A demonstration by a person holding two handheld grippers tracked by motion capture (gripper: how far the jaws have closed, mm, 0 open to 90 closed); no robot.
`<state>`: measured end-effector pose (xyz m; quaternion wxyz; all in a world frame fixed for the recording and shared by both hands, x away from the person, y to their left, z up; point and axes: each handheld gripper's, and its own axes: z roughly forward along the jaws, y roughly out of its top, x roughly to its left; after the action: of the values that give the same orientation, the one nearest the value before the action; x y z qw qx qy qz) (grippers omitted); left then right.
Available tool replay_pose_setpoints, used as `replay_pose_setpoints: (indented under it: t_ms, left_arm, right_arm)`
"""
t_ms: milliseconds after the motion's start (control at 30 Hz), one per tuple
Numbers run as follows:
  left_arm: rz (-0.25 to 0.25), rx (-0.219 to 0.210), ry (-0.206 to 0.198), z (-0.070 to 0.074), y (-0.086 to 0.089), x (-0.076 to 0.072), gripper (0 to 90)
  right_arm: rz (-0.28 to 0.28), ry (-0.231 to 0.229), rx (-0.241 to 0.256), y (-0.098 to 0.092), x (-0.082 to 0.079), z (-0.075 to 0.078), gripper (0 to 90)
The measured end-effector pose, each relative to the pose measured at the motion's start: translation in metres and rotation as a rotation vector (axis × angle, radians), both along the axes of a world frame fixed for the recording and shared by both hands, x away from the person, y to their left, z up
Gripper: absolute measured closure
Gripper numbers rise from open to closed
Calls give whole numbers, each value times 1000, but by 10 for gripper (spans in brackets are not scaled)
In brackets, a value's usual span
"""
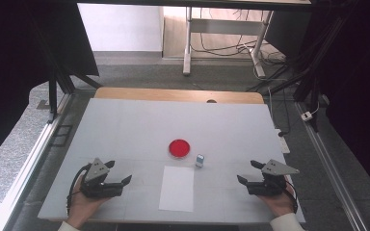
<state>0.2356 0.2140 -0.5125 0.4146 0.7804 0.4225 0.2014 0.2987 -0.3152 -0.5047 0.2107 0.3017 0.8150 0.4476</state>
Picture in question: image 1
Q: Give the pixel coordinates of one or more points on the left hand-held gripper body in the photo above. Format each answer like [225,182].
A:
[96,187]

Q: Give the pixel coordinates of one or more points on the red round ink pad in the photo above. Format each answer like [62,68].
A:
[179,148]

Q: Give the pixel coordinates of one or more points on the white paper sheet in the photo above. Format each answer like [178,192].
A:
[176,189]

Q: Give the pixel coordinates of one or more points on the dark grey panel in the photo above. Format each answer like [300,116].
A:
[285,32]

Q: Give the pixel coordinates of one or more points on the blue stamp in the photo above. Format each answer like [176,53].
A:
[199,160]

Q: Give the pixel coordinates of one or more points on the person's right hand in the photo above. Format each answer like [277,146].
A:
[281,203]

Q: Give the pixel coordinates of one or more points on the black metal stand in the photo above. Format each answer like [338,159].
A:
[53,96]

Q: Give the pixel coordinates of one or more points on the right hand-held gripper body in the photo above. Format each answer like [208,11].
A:
[269,185]

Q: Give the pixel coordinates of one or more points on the white plug adapter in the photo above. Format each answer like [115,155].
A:
[306,116]

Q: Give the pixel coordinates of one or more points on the white table board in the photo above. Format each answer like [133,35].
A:
[135,125]

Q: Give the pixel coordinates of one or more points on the white power strip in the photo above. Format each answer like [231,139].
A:
[283,142]

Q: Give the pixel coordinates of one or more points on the black curtain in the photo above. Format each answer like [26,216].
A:
[359,80]
[13,64]

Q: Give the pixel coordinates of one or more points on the aluminium floor rail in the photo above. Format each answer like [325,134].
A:
[29,160]
[330,166]

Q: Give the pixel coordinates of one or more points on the wooden table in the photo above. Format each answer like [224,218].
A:
[173,94]

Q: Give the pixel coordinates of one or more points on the person's left hand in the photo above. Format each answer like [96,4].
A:
[83,208]

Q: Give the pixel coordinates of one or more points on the white desk frame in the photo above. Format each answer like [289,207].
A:
[224,26]

